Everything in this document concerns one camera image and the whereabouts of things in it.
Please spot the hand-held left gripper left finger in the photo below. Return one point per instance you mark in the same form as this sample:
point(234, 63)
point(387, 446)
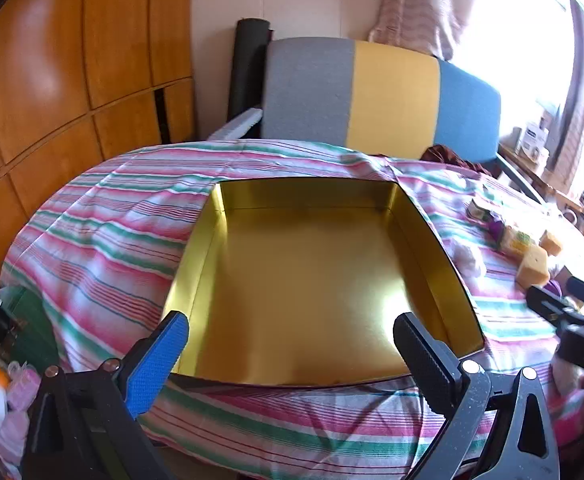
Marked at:
point(154, 360)

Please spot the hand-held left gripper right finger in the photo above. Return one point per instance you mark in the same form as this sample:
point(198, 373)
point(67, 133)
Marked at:
point(422, 355)

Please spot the purple packet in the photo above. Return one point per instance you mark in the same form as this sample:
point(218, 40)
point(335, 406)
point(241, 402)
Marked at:
point(554, 288)
point(495, 232)

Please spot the large yellow sponge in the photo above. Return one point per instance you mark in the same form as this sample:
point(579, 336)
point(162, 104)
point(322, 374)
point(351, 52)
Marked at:
point(532, 265)

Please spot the small yellow sponge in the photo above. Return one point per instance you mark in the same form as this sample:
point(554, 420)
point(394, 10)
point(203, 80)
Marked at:
point(552, 244)

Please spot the green yellow snack packet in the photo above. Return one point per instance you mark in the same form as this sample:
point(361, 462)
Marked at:
point(517, 241)

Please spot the white plastic bag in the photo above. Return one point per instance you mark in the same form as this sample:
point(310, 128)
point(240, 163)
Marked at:
point(464, 258)

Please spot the white carton box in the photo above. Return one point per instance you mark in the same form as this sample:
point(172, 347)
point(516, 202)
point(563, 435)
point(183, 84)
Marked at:
point(483, 209)

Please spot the gold tin box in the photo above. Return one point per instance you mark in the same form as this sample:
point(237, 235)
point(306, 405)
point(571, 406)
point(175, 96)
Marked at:
point(312, 270)

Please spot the wooden table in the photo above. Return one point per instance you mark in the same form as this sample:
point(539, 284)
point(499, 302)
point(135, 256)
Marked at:
point(542, 175)

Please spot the dark green bag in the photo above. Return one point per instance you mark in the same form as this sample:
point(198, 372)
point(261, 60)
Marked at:
point(32, 320)

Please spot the striped bed sheet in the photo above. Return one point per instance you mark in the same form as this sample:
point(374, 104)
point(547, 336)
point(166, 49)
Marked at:
point(97, 240)

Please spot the pink plastic bag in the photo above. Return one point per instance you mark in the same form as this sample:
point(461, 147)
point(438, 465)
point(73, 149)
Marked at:
point(19, 400)

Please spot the white product box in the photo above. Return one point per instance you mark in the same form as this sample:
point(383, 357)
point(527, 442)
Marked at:
point(533, 137)

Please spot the dark red cloth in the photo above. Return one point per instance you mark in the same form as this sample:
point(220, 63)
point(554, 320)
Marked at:
point(442, 152)

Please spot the pink patterned curtain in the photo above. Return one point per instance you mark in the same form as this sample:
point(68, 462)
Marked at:
point(582, 110)

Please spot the grey yellow blue chair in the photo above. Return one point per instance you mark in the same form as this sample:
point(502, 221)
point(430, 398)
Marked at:
point(397, 95)

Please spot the wooden wardrobe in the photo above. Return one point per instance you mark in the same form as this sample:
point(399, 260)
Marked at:
point(47, 85)

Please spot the black rolled mat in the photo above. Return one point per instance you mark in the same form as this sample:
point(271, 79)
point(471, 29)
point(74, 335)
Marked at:
point(244, 70)

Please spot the pink striped hanging cloth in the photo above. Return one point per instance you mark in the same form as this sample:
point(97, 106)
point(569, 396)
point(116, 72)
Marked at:
point(422, 5)

